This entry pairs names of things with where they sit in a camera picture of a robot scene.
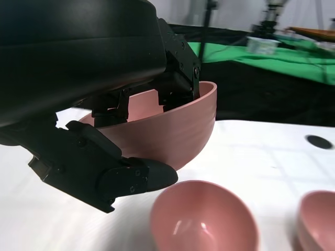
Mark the green cloth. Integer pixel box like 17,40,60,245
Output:
187,41,335,86

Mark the black round table grommet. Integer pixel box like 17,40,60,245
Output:
305,134,333,150

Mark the black stand pole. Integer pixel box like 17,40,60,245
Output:
200,0,219,63

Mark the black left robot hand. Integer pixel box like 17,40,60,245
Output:
0,0,202,214

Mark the pink plastic bowl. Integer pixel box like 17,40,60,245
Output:
295,190,335,251
78,81,218,170
150,179,262,251

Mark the black backdrop cloth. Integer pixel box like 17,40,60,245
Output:
167,22,335,129

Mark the white round container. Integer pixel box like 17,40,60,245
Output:
245,36,280,55

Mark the brown wooden board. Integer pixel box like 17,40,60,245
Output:
286,26,335,42

